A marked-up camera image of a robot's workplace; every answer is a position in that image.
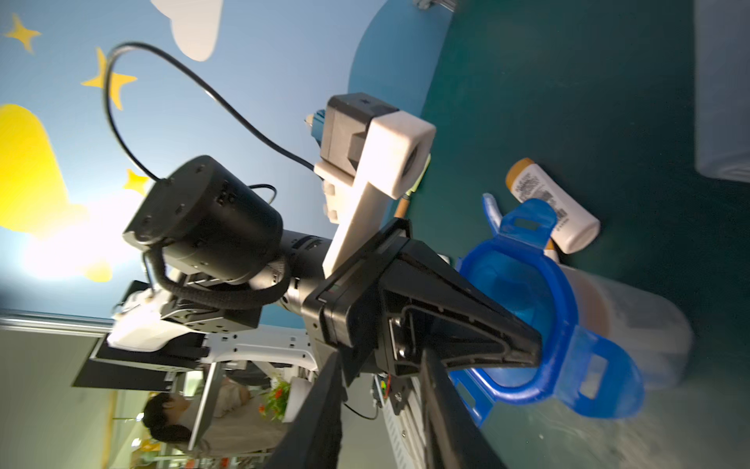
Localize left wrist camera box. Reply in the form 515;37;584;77
314;93;437;277

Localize clear blue-lid container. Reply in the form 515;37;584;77
693;0;749;183
450;193;693;425

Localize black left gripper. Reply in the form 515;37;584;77
279;218;542;385

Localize green plastic garden fork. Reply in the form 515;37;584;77
395;154;432;219

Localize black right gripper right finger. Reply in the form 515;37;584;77
420;348;505;469

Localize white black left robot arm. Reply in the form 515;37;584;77
74;156;542;391

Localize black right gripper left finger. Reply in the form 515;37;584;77
265;352;343;469

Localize seated person in background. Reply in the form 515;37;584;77
142;378;289;457

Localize white orange-cap lotion bottle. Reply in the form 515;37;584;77
506;158;601;254

